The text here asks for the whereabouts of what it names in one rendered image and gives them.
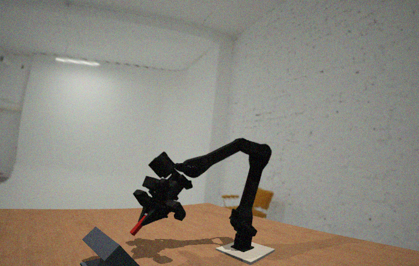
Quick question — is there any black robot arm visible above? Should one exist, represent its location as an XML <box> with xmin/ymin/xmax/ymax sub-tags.
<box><xmin>142</xmin><ymin>138</ymin><xmax>272</xmax><ymax>252</ymax></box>

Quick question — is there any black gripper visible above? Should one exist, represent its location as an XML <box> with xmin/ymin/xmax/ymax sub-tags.
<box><xmin>133</xmin><ymin>183</ymin><xmax>186</xmax><ymax>226</ymax></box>

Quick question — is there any grey sloped panel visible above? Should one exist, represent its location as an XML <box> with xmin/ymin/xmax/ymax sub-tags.
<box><xmin>80</xmin><ymin>227</ymin><xmax>139</xmax><ymax>266</ymax></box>

